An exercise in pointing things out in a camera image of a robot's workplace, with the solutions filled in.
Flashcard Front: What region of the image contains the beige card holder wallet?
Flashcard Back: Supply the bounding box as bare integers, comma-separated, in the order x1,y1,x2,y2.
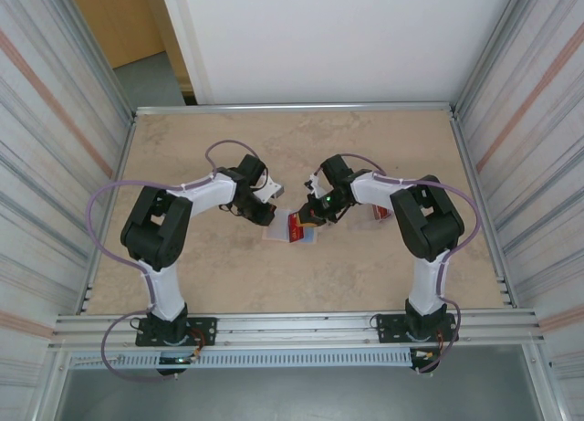
263,206,319,247

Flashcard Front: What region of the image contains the small controller board green light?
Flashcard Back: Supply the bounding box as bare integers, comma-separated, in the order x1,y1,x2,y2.
157,353,199,365

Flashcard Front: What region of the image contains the small connector with yellow plug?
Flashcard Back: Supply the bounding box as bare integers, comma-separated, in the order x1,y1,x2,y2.
410,347,442,363

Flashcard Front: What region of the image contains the orange wooden door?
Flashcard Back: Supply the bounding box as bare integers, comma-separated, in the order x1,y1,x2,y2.
66,0,191,70

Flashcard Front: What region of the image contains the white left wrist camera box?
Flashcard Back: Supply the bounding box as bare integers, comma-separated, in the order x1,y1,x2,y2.
254,174,285,202

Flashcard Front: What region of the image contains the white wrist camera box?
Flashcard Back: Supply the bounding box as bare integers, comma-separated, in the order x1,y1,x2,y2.
254,174,285,202
306,173,326,198

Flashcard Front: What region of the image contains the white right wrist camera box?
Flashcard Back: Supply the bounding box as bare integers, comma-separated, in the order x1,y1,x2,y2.
306,173,326,198

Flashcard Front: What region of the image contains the long aluminium mounting rail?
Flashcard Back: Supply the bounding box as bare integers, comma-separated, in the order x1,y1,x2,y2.
52,307,548,352

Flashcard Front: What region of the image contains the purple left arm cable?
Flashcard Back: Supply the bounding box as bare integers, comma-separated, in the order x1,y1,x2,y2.
86,140,255,384

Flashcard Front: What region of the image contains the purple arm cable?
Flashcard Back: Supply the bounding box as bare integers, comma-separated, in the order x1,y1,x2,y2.
314,153,483,376
86,140,255,384

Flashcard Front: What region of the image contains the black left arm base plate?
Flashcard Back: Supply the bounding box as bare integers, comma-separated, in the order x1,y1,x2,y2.
135,317,218,348

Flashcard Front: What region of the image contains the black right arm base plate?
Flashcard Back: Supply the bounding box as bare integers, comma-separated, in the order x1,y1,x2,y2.
376,313,459,344

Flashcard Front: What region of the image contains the grey slotted cable duct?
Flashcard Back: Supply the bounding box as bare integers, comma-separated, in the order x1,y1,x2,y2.
68,351,414,370

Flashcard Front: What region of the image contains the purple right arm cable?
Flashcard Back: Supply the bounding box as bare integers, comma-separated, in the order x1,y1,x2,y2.
314,153,483,376

